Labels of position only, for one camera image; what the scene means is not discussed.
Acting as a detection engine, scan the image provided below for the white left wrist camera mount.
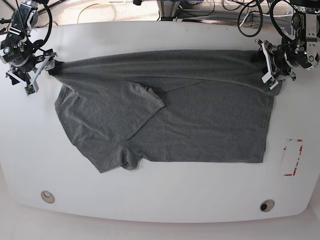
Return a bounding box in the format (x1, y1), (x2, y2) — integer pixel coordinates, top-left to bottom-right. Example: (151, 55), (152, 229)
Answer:
(256, 39), (279, 90)

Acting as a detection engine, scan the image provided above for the yellow cable on floor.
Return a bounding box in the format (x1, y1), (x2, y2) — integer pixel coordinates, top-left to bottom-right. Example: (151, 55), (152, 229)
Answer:
(76, 2), (118, 24)

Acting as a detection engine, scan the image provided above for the right table grommet hole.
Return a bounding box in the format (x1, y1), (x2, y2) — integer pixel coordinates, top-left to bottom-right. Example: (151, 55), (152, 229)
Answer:
(259, 199), (275, 213)

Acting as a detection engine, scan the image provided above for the red tape rectangle marking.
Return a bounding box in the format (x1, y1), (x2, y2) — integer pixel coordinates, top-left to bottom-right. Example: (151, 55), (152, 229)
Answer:
(280, 138), (304, 177)

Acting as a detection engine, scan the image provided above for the left table grommet hole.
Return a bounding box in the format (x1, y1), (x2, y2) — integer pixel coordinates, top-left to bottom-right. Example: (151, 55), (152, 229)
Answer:
(40, 190), (55, 204)

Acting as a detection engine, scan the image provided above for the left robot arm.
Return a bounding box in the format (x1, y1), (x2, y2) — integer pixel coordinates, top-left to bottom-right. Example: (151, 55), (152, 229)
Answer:
(256, 0), (320, 90)

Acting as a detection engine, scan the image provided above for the black tripod stand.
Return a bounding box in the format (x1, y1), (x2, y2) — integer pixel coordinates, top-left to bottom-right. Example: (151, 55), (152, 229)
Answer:
(0, 0), (65, 34)

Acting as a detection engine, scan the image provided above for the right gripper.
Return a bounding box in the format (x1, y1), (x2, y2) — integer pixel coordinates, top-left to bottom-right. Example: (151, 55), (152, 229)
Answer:
(5, 49), (57, 85)

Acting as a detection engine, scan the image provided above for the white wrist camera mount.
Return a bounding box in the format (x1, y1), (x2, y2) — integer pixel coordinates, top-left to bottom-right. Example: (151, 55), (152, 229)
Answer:
(5, 52), (57, 96)
(256, 39), (279, 90)

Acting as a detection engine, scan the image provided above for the aluminium frame rail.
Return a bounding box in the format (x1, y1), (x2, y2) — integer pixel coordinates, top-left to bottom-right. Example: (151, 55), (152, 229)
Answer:
(159, 10), (292, 28)

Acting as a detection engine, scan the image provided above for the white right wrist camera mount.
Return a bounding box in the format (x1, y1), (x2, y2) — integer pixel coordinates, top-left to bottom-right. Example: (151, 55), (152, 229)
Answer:
(5, 52), (57, 96)

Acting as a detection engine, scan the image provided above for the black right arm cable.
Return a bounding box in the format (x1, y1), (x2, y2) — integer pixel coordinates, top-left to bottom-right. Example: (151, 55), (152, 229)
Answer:
(14, 0), (55, 63)

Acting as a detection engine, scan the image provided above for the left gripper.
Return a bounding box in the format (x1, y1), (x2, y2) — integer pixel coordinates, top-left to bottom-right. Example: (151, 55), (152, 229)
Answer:
(255, 40), (296, 82)

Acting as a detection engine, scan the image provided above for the table grommet hole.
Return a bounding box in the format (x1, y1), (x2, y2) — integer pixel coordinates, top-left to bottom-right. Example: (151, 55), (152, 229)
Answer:
(40, 190), (55, 204)
(259, 199), (275, 213)

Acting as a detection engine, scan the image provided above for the grey T-shirt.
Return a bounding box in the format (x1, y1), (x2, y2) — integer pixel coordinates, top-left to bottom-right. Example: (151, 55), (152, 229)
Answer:
(49, 50), (282, 173)

